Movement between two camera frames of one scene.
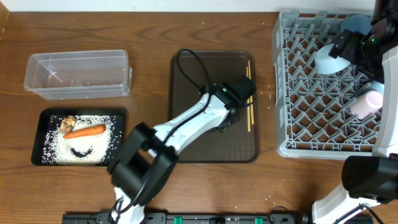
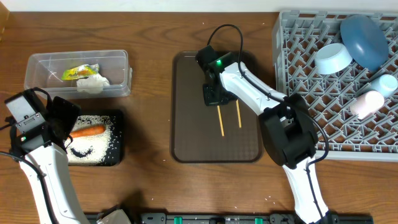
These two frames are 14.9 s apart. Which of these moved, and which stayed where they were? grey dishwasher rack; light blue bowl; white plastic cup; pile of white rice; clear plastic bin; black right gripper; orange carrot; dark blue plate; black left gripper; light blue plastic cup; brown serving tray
Moved: light blue plastic cup; dark blue plate; black right gripper; black left gripper
Stayed: white plastic cup; light blue bowl; grey dishwasher rack; orange carrot; pile of white rice; brown serving tray; clear plastic bin
